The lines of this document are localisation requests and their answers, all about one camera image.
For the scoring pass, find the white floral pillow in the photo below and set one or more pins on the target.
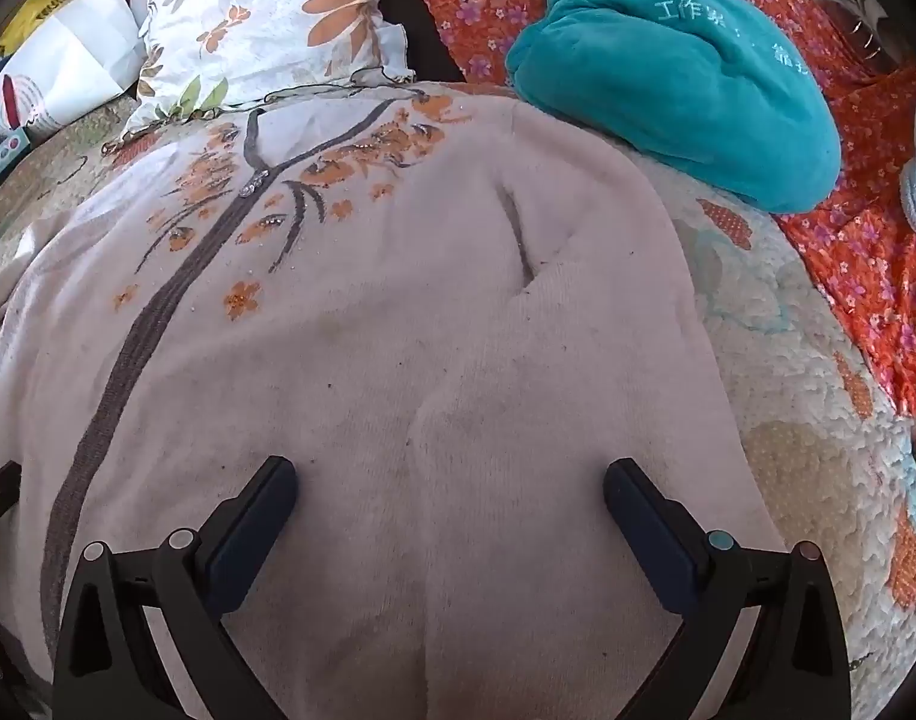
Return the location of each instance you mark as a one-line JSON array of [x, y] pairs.
[[270, 22]]

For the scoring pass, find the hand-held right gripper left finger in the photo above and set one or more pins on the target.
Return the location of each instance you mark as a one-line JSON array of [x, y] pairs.
[[252, 532]]

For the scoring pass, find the pink floral knit sweater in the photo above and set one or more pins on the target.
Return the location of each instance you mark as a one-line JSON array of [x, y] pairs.
[[428, 300]]

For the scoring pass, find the teal fleece cloth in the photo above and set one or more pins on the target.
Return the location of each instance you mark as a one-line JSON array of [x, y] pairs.
[[675, 90]]

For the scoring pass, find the white plastic bag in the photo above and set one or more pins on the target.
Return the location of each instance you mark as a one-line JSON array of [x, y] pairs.
[[60, 75]]

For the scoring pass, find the patchwork quilted bedspread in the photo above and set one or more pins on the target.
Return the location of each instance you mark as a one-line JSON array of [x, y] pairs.
[[788, 405]]

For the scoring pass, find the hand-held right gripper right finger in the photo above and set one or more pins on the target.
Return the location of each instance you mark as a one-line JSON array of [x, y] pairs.
[[649, 532]]

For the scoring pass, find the black cloth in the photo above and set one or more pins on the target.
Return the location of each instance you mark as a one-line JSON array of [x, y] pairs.
[[420, 37]]

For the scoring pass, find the orange floral bed sheet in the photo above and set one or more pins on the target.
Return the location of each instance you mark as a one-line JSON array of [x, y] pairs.
[[863, 255]]

